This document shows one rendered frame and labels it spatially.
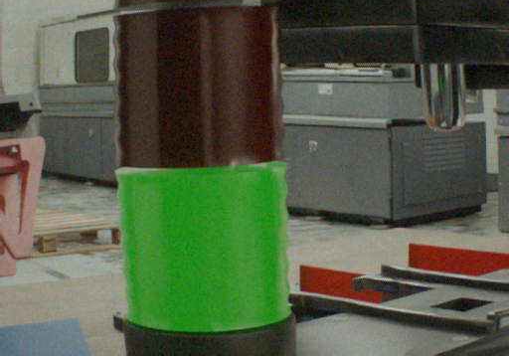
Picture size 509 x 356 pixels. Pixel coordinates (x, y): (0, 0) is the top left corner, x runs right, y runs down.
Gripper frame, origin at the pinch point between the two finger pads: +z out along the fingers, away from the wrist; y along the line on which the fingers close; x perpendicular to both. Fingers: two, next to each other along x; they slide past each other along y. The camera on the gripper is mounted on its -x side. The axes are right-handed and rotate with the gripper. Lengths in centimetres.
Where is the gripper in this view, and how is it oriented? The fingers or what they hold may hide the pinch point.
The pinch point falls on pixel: (11, 256)
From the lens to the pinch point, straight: 74.4
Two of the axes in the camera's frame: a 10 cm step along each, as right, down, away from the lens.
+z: 3.5, 8.9, -3.0
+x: 7.8, -1.0, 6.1
